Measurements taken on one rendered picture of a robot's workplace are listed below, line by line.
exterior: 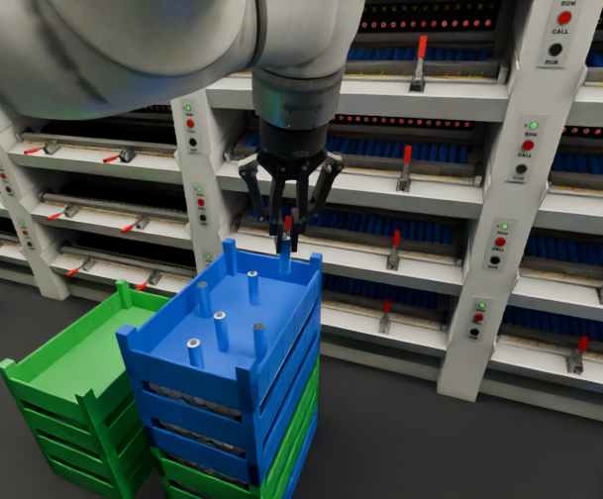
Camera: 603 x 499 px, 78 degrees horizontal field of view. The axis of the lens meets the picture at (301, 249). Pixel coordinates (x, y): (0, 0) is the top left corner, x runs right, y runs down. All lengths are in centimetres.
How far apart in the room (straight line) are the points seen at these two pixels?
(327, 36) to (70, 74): 18
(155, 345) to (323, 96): 45
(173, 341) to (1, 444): 65
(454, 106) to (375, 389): 72
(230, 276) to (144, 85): 57
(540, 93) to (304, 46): 54
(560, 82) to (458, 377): 69
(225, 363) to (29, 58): 45
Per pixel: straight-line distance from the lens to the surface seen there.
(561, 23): 79
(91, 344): 95
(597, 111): 83
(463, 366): 106
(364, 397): 107
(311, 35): 32
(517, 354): 107
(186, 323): 67
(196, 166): 97
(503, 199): 83
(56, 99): 25
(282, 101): 37
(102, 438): 81
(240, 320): 65
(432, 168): 87
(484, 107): 79
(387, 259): 93
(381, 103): 79
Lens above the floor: 81
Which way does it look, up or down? 28 degrees down
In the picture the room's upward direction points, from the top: straight up
